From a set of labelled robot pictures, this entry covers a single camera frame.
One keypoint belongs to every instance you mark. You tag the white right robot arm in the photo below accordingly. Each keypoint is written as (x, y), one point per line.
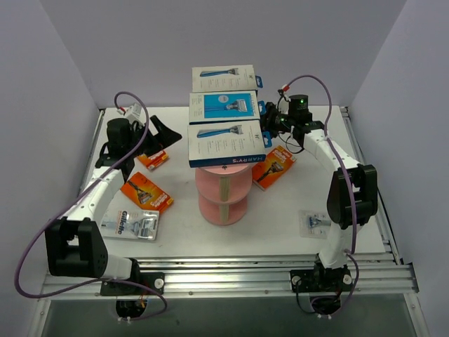
(351, 202)

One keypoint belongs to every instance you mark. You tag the blister razor pack blue card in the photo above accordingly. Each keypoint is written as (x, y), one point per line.
(314, 224)

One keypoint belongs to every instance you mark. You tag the blue Harry's razor box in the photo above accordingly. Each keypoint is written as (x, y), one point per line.
(216, 107)
(225, 78)

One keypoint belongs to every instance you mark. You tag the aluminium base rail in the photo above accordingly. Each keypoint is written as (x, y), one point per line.
(270, 275)

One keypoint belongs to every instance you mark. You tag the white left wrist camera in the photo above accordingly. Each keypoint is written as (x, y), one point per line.
(132, 113)

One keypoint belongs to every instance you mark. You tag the pink three-tier wooden shelf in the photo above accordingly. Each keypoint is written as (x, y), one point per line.
(223, 192)

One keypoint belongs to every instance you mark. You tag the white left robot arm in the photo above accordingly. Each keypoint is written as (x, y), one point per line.
(74, 244)

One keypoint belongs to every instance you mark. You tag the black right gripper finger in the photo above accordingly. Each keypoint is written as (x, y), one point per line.
(269, 131)
(271, 110)

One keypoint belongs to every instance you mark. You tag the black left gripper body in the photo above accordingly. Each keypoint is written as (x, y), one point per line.
(151, 137)

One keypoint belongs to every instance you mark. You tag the orange Gillette Fusion box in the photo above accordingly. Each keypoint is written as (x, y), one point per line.
(146, 194)

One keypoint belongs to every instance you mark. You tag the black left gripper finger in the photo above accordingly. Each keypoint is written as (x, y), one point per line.
(163, 141)
(162, 131)

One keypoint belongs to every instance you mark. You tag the white Gillette blister pack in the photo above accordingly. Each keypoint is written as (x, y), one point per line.
(130, 225)

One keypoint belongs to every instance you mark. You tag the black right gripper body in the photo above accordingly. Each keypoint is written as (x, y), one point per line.
(271, 119)

